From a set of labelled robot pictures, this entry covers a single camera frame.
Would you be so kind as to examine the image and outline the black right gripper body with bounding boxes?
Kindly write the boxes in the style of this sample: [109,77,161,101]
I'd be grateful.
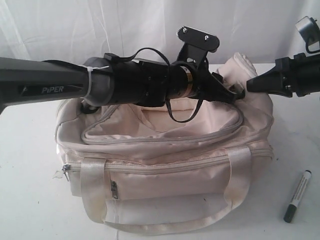
[274,53,320,98]

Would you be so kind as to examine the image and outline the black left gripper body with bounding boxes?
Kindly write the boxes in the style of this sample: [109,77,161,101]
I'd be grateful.
[175,43,225,102]

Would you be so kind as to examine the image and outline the cream fabric duffel bag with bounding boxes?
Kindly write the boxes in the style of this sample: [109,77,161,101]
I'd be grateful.
[55,51,277,231]

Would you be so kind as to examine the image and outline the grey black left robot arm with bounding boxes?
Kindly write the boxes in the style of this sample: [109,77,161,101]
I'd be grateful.
[0,52,245,114]

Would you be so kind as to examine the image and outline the white marker black cap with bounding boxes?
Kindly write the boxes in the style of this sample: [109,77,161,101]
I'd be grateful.
[283,170,312,223]

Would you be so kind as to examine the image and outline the white backdrop curtain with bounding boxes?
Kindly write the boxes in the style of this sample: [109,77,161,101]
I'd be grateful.
[0,0,320,64]

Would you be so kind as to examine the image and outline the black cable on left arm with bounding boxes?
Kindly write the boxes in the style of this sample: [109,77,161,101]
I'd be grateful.
[103,47,204,123]

